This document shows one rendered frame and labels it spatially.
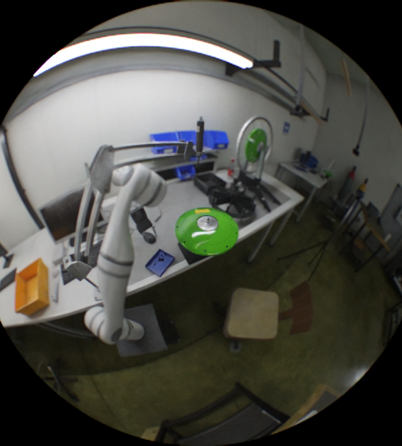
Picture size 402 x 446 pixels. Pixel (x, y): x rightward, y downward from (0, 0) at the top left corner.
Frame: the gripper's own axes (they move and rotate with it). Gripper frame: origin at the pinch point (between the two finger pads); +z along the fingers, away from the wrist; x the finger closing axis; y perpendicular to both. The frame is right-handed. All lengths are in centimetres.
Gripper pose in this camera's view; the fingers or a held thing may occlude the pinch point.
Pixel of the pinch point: (153, 240)
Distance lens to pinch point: 70.7
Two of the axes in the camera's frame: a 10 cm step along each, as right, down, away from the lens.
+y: -7.0, -1.0, 7.1
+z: 3.0, 8.6, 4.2
